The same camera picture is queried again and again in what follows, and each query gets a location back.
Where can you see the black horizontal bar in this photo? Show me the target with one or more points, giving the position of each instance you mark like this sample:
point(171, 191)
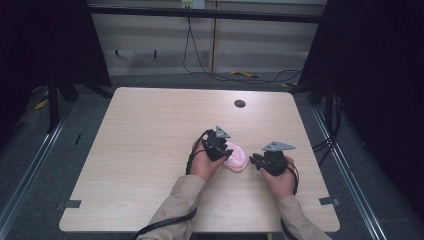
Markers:
point(200, 14)

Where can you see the black metal stand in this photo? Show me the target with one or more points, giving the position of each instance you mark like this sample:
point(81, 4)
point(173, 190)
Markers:
point(53, 103)

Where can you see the person's right hand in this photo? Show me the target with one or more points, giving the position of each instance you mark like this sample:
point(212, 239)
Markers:
point(283, 185)

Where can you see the aluminium floor rail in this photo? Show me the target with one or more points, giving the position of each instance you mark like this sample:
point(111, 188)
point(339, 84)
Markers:
point(31, 174)
point(348, 173)

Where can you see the person's left hand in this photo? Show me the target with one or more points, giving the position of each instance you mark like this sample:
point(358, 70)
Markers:
point(202, 165)

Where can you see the grey tape strip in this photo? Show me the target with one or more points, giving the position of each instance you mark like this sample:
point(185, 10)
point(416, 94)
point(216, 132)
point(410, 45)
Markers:
point(72, 204)
point(329, 201)

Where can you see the yellow floor tape piece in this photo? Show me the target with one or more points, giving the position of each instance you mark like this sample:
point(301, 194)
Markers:
point(41, 104)
point(288, 84)
point(244, 73)

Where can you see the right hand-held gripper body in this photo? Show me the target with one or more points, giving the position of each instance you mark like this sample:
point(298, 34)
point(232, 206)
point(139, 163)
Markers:
point(275, 163)

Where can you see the black curtain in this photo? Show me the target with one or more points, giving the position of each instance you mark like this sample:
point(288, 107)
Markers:
point(33, 40)
point(383, 66)

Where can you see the dark round table grommet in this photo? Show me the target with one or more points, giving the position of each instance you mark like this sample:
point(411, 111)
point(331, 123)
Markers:
point(239, 103)

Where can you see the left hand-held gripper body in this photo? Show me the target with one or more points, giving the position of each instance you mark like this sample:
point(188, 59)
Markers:
point(215, 146)

